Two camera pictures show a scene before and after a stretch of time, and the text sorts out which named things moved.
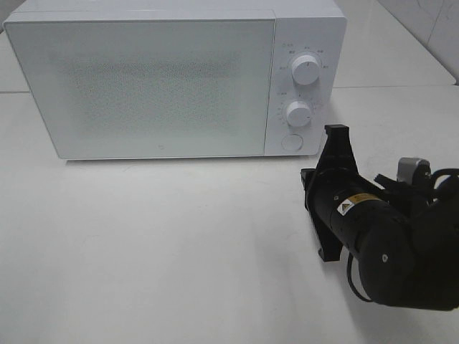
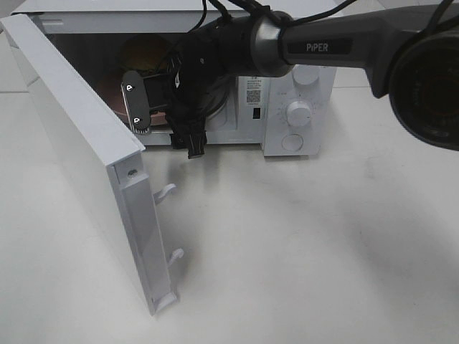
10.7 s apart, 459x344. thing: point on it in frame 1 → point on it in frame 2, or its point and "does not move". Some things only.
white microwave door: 150,87 → 102,159
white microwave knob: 298,114 does not move
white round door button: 292,142 does not move
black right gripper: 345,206 → 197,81
